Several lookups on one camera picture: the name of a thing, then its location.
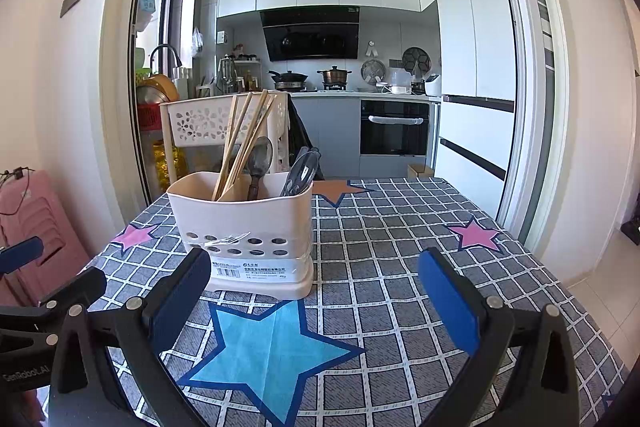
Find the white plastic container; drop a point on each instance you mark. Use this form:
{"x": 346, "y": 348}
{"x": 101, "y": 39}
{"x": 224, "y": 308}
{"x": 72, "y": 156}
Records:
{"x": 400, "y": 82}

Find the grey checked star tablecloth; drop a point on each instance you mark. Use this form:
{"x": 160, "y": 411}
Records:
{"x": 380, "y": 257}

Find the brown cardboard box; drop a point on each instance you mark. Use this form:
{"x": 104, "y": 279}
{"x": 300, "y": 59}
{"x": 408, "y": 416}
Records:
{"x": 420, "y": 170}

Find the black wok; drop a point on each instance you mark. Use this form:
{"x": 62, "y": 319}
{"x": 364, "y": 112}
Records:
{"x": 289, "y": 79}

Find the yellow cooking oil bottle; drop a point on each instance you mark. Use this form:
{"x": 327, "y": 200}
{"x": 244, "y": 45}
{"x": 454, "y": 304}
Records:
{"x": 167, "y": 162}

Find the grey wall switch panel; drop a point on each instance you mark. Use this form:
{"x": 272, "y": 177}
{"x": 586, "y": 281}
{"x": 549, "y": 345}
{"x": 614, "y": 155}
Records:
{"x": 72, "y": 0}

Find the black built-in oven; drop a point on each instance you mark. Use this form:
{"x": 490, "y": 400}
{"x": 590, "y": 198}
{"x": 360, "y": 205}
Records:
{"x": 395, "y": 132}

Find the metal cooking pot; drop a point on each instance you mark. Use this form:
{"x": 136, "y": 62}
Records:
{"x": 334, "y": 76}

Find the beige plastic basket trolley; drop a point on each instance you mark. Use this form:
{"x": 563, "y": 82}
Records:
{"x": 200, "y": 122}

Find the white rice cooker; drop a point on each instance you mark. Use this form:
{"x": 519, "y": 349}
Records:
{"x": 433, "y": 84}

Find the black plastic bag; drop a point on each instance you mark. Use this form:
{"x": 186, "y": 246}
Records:
{"x": 302, "y": 132}

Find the dark kitchen faucet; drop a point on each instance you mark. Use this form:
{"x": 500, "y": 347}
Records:
{"x": 165, "y": 49}

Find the grey kitchen counter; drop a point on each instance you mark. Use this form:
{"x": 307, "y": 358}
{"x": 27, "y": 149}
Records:
{"x": 335, "y": 127}

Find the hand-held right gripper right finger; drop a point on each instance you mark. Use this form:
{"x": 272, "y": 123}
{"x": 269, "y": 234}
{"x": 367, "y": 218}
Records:
{"x": 450, "y": 302}

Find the pink plastic chair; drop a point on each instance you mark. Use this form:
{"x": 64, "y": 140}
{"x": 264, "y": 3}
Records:
{"x": 45, "y": 232}

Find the clear hanging plastic bag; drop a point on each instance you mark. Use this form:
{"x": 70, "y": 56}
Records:
{"x": 197, "y": 42}

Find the white plastic utensil holder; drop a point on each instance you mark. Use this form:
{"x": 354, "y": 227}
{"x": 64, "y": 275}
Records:
{"x": 240, "y": 217}

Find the black sectioned round pan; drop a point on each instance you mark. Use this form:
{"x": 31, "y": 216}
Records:
{"x": 416, "y": 60}

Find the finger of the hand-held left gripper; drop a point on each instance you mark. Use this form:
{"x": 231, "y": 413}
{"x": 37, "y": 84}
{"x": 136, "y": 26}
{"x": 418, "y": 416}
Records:
{"x": 75, "y": 289}
{"x": 22, "y": 254}

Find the white refrigerator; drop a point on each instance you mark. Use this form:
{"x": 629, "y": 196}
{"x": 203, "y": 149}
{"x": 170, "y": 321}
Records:
{"x": 475, "y": 47}

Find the black range hood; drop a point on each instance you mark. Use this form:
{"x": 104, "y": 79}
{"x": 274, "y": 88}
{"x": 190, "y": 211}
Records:
{"x": 312, "y": 34}

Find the dark translucent spoon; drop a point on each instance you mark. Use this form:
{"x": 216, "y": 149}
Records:
{"x": 261, "y": 159}

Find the spice rack with bottles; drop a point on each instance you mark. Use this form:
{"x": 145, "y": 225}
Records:
{"x": 245, "y": 74}

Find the red plastic basket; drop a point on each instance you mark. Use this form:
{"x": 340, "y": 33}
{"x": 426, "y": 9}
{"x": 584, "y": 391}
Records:
{"x": 149, "y": 117}

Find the round metal steamer rack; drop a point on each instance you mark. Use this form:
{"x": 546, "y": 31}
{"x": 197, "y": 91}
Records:
{"x": 372, "y": 72}

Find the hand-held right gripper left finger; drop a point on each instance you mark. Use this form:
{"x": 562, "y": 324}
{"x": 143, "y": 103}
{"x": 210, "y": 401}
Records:
{"x": 182, "y": 304}

